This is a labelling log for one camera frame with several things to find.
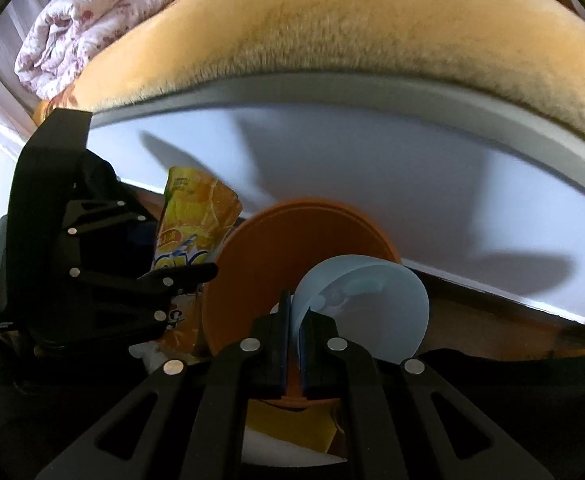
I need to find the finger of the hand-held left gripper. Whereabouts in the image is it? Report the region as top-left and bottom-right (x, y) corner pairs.
(27, 261), (219, 350)
(60, 199), (160, 277)

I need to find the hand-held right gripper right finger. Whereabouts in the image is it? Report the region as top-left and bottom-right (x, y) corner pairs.
(299, 309), (556, 480)

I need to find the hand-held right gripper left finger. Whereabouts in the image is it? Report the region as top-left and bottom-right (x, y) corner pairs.
(35, 290), (293, 480)

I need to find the light blue plastic cup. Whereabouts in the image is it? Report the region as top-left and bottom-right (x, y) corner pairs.
(291, 255), (431, 366)

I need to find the orange plastic bin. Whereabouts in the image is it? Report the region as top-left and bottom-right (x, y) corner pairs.
(200, 200), (403, 408)

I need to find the yellow orange drink pouch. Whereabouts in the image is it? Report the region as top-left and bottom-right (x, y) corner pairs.
(150, 166), (243, 358)

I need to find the yellow box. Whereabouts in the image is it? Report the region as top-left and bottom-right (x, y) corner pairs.
(245, 399), (339, 454)

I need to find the orange floral sheet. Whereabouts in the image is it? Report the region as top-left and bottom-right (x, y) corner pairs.
(32, 84), (82, 126)

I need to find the dark cloth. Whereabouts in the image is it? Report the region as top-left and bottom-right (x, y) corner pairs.
(0, 270), (585, 480)

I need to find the floral quilt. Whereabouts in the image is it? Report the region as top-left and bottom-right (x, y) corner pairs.
(15, 0), (213, 101)

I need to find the tan plush blanket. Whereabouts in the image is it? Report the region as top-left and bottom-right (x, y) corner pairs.
(32, 0), (585, 153)

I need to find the white bed frame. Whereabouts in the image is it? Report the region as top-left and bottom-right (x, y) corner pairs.
(87, 72), (585, 333)

